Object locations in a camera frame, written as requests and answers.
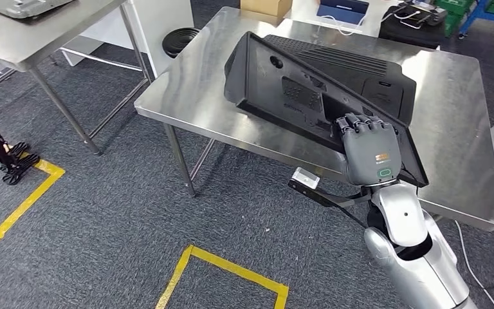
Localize black bag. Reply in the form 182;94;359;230
378;2;449;48

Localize white desk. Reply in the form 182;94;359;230
288;0;403;39

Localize stainless steel table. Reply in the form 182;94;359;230
0;0;152;157

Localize blue flat box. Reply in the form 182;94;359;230
316;0;371;24

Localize yellow floor tape square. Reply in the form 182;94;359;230
154;243;290;309
0;151;66;247

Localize black engine cover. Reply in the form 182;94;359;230
264;33;417;127

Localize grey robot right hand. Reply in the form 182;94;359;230
335;113;403;186

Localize stainless steel workbench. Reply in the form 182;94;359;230
134;6;494;232

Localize white floor cable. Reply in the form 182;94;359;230
453;219;494;309

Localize pale wrist camera on bracket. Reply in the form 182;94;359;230
288;167;372;210

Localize black plastic plate bracket part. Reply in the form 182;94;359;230
223;31;430;189

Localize black round ribbed base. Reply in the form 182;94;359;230
162;27;201;59

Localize grey controller device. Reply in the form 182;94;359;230
381;0;449;30

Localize cardboard box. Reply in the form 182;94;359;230
240;0;294;19

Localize grey device on table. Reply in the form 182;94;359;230
0;0;76;19

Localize white desk cable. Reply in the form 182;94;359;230
318;14;370;37

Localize blue metal rack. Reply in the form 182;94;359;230
457;0;494;40

